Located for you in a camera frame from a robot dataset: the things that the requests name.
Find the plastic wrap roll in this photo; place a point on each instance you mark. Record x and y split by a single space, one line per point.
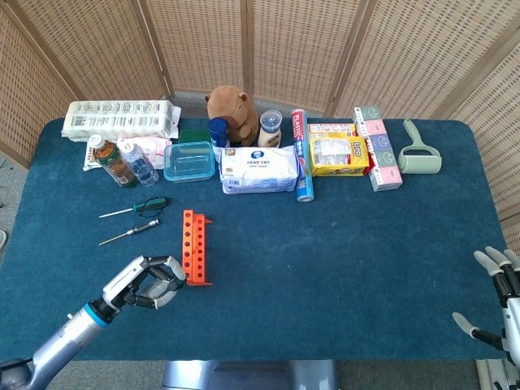
302 162

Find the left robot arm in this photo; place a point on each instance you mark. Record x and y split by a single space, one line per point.
69 337

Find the pastel tissue box pack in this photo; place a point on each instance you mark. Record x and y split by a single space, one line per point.
382 154

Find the light green lint roller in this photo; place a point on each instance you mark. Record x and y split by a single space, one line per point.
418 162

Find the yellow Lipo snack bag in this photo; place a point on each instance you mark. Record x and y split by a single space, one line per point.
337 156

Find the brown capybara plush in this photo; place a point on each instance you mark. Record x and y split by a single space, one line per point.
239 113

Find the green tea bottle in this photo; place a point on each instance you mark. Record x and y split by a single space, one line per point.
115 164

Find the yellow white carton box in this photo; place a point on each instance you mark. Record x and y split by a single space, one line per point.
331 129

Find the clear container blue lid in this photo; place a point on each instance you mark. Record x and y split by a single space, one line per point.
189 162

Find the white wet wipes pack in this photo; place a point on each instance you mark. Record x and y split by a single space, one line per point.
260 168

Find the orange screwdriver rack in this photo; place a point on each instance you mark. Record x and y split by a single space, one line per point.
195 243

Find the white sauce bottle clear cap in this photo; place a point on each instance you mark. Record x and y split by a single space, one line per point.
270 136

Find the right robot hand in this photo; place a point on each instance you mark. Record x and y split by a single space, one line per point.
512 317

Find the wicker folding screen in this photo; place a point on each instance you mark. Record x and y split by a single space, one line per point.
203 40

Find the white toilet paper pack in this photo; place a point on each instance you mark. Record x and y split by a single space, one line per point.
118 118

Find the silver metal precision screwdriver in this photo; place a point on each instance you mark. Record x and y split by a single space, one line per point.
142 227

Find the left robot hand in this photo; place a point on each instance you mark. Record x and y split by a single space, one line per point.
122 282

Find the blue felt table cover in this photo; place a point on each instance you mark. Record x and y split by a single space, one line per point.
325 264

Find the long green-black screwdriver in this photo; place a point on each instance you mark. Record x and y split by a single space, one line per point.
142 206

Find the blue spray can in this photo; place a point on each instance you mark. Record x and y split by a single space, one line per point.
218 132

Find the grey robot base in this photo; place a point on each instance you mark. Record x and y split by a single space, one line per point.
252 375

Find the pink white plastic bag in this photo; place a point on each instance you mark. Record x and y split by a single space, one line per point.
156 148

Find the clear water bottle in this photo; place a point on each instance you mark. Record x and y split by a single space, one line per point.
142 166

